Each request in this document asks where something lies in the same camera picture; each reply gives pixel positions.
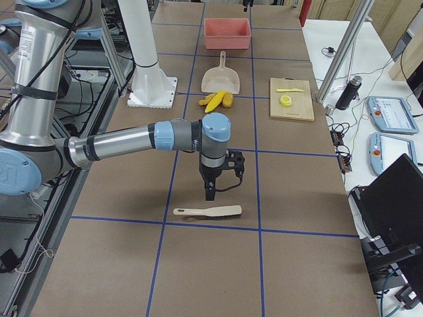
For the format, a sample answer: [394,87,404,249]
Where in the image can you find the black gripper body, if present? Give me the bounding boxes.
[199,150,245,188]

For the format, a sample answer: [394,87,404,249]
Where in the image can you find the beige brush black bristles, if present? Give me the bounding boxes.
[173,205,242,218]

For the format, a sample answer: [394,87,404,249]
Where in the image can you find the brown toy potato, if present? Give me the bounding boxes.
[221,92,233,108]

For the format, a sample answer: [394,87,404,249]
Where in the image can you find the yellow toy corn cob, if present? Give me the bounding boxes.
[204,90,227,113]

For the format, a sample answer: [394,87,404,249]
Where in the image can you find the toy ginger root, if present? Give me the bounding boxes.
[198,93,215,106]

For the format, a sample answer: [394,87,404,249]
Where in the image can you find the beige plastic dustpan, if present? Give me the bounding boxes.
[201,51,241,94]

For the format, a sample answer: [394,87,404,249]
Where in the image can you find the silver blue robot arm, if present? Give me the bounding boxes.
[1,1,245,201]

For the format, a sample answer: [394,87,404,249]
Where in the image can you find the pink plastic bin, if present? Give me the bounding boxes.
[204,18,252,50]

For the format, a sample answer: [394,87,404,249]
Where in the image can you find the yellow toy lemon slices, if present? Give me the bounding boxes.
[280,95,292,107]

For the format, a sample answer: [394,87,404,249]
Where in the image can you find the bamboo cutting board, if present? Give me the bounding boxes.
[270,78,315,122]

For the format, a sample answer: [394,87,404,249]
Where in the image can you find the yellow plastic toy knife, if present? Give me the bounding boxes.
[276,88,305,93]

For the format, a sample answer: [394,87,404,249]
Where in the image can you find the black water bottle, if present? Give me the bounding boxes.
[335,75,362,110]

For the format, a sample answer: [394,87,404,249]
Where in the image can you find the lower teach pendant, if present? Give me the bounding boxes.
[369,132,417,175]

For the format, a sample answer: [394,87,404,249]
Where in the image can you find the teach pendant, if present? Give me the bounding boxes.
[366,96,420,135]
[369,132,417,175]

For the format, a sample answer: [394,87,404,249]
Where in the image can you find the upper teach pendant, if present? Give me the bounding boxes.
[366,96,420,135]

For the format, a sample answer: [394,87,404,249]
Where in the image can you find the black monitor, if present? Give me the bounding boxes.
[352,154,422,300]

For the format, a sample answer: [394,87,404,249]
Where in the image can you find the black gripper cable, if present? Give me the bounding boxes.
[213,171,245,193]

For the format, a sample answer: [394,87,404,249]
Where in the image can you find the aluminium frame post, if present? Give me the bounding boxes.
[316,0,375,104]

